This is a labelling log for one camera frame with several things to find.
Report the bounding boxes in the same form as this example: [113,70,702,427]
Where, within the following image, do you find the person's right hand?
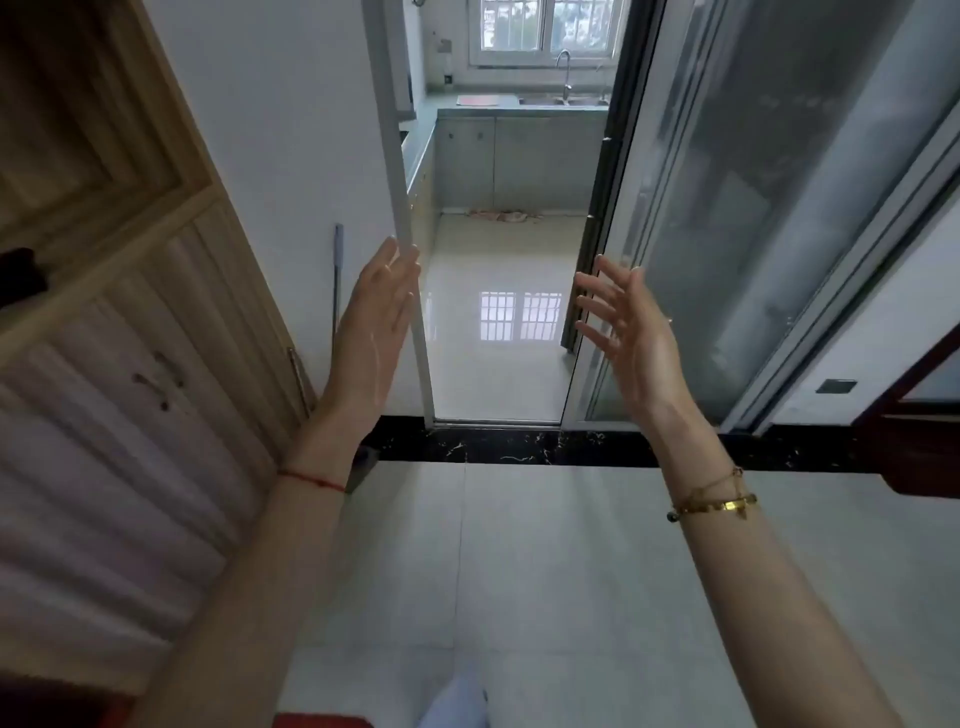
[572,253,695,434]

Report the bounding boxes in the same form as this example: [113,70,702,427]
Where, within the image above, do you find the person's left hand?
[318,236,423,444]

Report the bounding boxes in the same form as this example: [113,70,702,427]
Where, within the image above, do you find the person's right forearm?
[644,404,905,728]

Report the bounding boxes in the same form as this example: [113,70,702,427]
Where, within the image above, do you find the person's left forearm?
[123,408,380,728]

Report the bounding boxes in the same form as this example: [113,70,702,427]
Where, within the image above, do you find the sliding glass door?
[560,0,960,436]

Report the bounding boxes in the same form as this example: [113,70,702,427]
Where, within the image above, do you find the grey kitchen base cabinets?
[408,113,609,256]

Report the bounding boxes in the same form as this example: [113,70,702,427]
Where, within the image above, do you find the light wooden cabinet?
[0,0,316,695]

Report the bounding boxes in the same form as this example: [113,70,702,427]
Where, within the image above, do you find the dark wooden furniture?
[851,322,960,500]

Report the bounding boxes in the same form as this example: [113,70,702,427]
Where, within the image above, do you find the white framed window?
[468,0,630,70]

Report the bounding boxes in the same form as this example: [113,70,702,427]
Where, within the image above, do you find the blue jeans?
[416,659,489,728]

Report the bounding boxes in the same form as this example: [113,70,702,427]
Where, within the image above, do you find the thin gold chain bracelet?
[674,467,745,500]

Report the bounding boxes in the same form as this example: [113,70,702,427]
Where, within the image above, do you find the red string bracelet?
[278,468,348,495]

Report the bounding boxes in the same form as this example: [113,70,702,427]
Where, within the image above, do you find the gold bangle bracelet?
[667,493,759,524]

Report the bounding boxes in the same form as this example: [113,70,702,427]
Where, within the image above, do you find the white door frame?
[362,0,438,427]

